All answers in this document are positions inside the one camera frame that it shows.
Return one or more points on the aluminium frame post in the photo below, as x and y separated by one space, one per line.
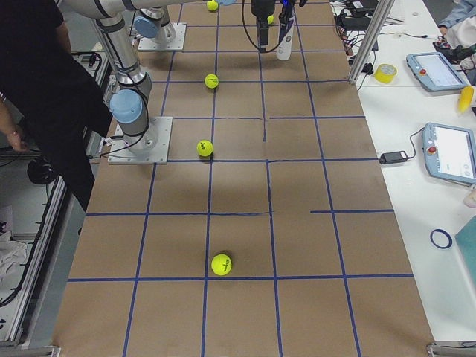
376 23

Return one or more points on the yellow tape roll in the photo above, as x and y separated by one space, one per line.
385 73

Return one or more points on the person in black clothes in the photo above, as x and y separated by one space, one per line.
57 96

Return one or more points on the black power adapter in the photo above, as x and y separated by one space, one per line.
393 157

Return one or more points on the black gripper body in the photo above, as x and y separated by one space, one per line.
262 7

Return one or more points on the tennis ball table centre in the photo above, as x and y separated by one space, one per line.
211 81

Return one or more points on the teal box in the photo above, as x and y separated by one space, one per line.
465 239

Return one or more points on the tennis ball lone front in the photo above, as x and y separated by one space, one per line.
221 264

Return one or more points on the near blue teach pendant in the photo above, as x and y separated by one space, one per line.
449 152

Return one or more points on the far blue teach pendant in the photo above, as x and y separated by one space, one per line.
434 72

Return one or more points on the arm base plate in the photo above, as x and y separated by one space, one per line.
151 148
168 38

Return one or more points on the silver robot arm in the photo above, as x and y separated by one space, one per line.
129 105
154 23

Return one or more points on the tennis ball far corner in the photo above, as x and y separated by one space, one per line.
212 5

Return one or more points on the white blue tennis ball can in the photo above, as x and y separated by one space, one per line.
287 23

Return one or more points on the yellow corn toy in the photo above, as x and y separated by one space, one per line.
466 99

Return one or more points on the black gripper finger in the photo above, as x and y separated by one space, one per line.
262 33

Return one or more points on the blue teach pendant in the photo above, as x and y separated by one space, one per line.
449 152
434 72

